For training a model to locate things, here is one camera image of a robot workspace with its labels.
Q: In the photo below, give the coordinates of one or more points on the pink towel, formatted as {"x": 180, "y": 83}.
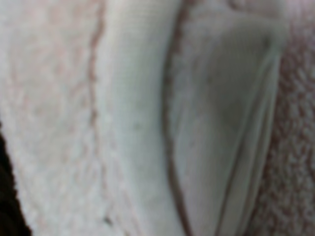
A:
{"x": 160, "y": 117}

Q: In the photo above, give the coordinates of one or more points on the black table cloth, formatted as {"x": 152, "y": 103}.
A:
{"x": 12, "y": 221}

